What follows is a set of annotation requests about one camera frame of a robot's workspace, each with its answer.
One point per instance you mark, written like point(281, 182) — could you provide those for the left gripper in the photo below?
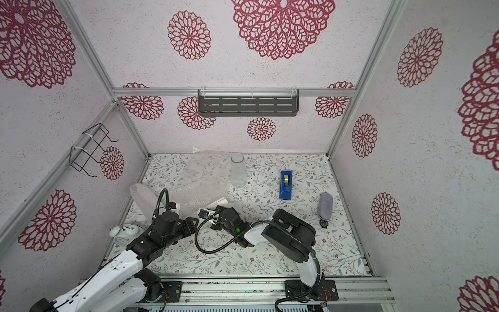
point(189, 226)

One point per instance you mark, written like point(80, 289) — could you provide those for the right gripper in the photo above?
point(217, 216)

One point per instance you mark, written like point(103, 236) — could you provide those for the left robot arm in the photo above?
point(126, 279)

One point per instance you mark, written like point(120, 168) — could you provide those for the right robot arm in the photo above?
point(290, 235)

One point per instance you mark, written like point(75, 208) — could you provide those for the white alarm clock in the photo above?
point(124, 234)

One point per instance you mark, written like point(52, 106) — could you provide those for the blue tape dispenser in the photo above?
point(285, 185)

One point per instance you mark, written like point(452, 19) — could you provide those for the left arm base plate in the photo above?
point(169, 292)

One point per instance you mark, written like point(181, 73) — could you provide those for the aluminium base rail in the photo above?
point(259, 292)

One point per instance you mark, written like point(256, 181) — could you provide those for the black wire wall rack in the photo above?
point(80, 156)

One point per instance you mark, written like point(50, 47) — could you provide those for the grey slotted wall shelf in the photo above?
point(250, 103)

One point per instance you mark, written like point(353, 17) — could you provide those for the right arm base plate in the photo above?
point(326, 291)

